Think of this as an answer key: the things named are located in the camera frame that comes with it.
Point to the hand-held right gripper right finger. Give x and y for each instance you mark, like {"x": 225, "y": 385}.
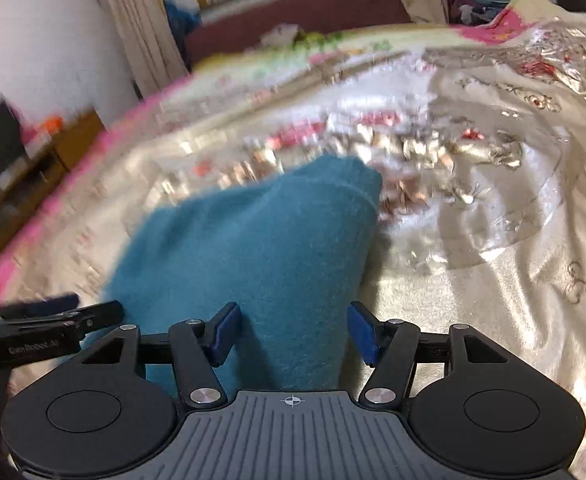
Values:
{"x": 363, "y": 332}

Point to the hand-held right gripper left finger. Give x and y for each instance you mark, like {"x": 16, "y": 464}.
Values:
{"x": 225, "y": 332}

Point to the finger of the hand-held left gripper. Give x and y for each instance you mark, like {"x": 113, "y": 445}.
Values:
{"x": 103, "y": 315}
{"x": 48, "y": 304}

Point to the teal knit sweater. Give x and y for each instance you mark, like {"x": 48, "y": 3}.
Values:
{"x": 263, "y": 250}

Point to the wooden nightstand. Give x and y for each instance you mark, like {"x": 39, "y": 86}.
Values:
{"x": 68, "y": 155}

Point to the floral bedspread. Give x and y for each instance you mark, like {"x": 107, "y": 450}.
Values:
{"x": 523, "y": 285}

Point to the orange object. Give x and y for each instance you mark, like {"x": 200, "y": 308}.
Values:
{"x": 52, "y": 124}

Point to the clear plastic sheet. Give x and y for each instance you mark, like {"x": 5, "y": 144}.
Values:
{"x": 473, "y": 185}

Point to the small white cloth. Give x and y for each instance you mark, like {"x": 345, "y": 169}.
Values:
{"x": 280, "y": 36}

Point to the blue bag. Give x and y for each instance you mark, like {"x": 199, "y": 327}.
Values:
{"x": 180, "y": 17}

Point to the dark red headboard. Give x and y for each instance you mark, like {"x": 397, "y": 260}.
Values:
{"x": 298, "y": 10}

